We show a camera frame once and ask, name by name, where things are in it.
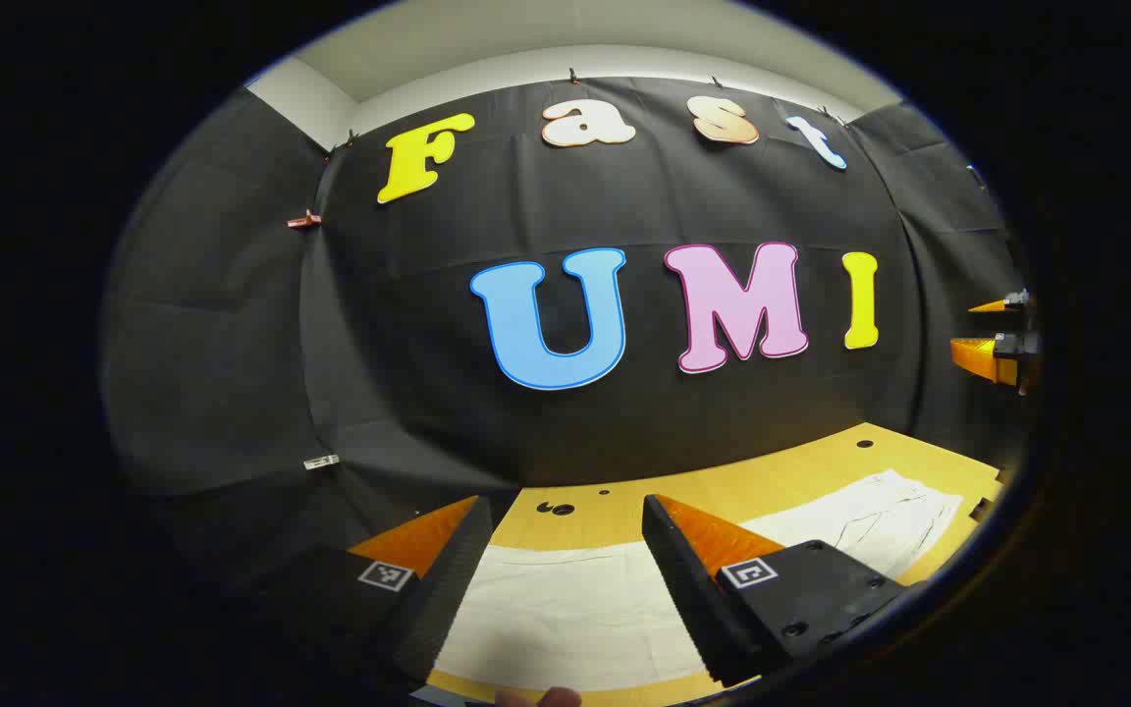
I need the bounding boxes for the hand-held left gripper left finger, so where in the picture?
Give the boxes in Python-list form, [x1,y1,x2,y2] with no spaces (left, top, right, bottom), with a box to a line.
[232,496,494,685]

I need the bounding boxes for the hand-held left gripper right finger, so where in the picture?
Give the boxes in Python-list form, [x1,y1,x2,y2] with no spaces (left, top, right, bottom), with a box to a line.
[641,494,923,687]

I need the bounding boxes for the white jeans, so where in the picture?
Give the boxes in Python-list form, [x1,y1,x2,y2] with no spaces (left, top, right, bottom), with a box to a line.
[433,468,965,693]

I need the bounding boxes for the black backdrop cloth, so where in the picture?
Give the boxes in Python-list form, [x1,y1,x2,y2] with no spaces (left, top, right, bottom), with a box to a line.
[102,74,1033,590]

